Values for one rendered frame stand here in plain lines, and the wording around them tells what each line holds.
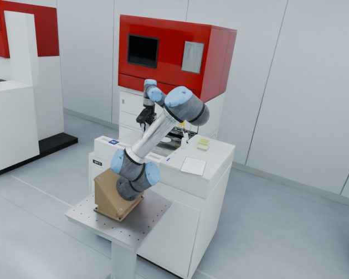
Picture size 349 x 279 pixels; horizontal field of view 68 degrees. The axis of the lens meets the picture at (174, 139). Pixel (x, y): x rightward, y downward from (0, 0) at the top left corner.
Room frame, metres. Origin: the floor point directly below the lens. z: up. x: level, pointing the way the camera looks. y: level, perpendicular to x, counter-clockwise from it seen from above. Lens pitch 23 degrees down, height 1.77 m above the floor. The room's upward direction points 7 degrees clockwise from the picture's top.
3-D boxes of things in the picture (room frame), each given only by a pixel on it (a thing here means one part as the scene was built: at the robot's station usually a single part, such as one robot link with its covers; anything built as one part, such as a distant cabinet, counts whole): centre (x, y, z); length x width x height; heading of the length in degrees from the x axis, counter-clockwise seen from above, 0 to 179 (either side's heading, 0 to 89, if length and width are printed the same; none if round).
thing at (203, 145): (1.75, -0.22, 1.00); 0.07 x 0.07 x 0.07; 69
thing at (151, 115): (1.59, 0.19, 1.25); 0.09 x 0.08 x 0.12; 156
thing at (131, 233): (1.18, 0.23, 0.75); 0.45 x 0.44 x 0.13; 159
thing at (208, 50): (2.50, 0.06, 1.52); 0.81 x 0.75 x 0.59; 66
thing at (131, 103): (2.21, 0.19, 1.02); 0.82 x 0.03 x 0.40; 66
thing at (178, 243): (1.80, 0.07, 0.41); 0.97 x 0.64 x 0.82; 66
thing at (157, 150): (1.84, 0.12, 0.87); 0.36 x 0.08 x 0.03; 66
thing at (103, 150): (1.62, 0.31, 0.89); 0.55 x 0.09 x 0.14; 66
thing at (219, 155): (1.68, -0.21, 0.89); 0.62 x 0.35 x 0.14; 156
